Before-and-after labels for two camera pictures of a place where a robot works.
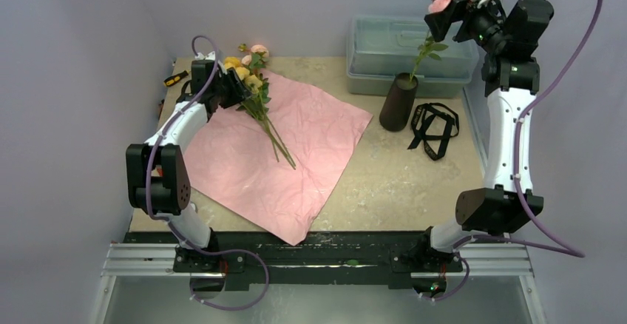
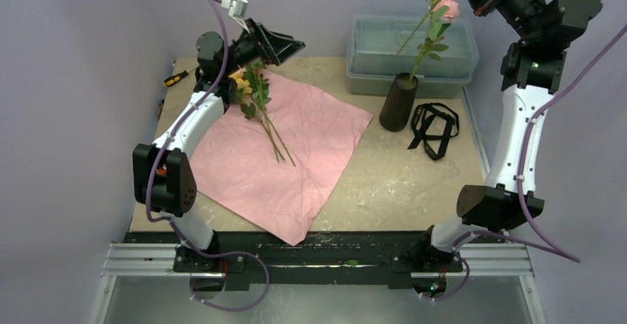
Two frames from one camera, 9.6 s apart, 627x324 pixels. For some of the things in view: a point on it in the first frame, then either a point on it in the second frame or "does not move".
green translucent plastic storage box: x=381 y=48 does not move
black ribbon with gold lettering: x=435 y=123 does not move
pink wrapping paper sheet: x=229 y=163 does not move
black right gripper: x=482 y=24 → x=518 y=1
